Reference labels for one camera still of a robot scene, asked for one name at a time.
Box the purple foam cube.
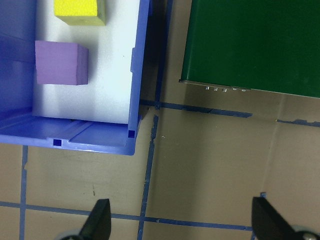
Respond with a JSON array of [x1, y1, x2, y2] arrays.
[[34, 40, 90, 87]]

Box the yellow foam cube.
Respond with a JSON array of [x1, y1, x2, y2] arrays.
[[53, 0, 107, 27]]

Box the blue plastic storage bin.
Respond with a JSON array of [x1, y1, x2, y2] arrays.
[[0, 0, 174, 157]]

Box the green conveyor belt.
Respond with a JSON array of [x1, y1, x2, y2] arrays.
[[178, 0, 320, 100]]

